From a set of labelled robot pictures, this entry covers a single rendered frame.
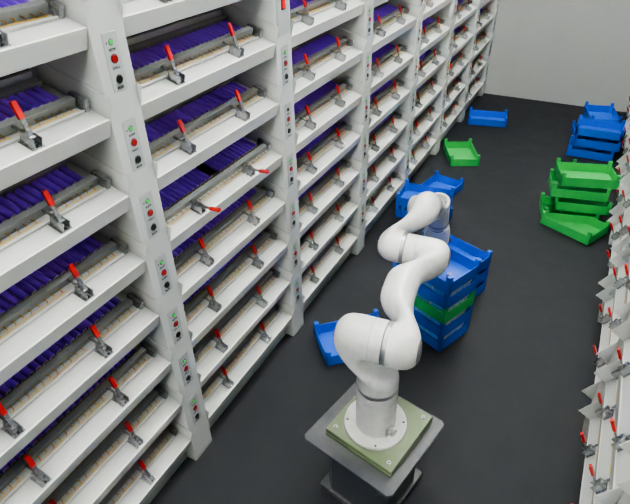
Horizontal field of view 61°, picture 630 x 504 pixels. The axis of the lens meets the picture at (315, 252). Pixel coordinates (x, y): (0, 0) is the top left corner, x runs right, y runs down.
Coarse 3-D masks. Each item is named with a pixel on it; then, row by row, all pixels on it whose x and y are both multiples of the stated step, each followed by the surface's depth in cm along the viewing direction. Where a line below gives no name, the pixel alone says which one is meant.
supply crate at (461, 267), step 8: (456, 256) 227; (464, 256) 224; (456, 264) 228; (464, 264) 226; (472, 264) 222; (480, 264) 219; (456, 272) 223; (464, 272) 223; (472, 272) 217; (432, 280) 216; (440, 280) 212; (448, 280) 208; (456, 280) 211; (464, 280) 216; (440, 288) 214; (448, 288) 210; (456, 288) 214
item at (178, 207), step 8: (264, 144) 187; (256, 152) 182; (240, 160) 177; (248, 160) 179; (232, 168) 172; (216, 176) 167; (224, 176) 169; (208, 184) 164; (216, 184) 167; (224, 184) 168; (192, 192) 159; (200, 192) 160; (184, 200) 156; (200, 200) 159; (176, 208) 152; (168, 216) 150
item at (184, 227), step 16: (272, 144) 188; (256, 160) 183; (272, 160) 185; (240, 176) 174; (256, 176) 177; (224, 192) 166; (240, 192) 172; (224, 208) 167; (176, 224) 151; (192, 224) 153; (176, 240) 149
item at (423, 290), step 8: (472, 280) 223; (424, 288) 221; (464, 288) 219; (472, 288) 224; (424, 296) 223; (432, 296) 219; (440, 296) 216; (448, 296) 212; (456, 296) 217; (464, 296) 222; (440, 304) 218; (448, 304) 216
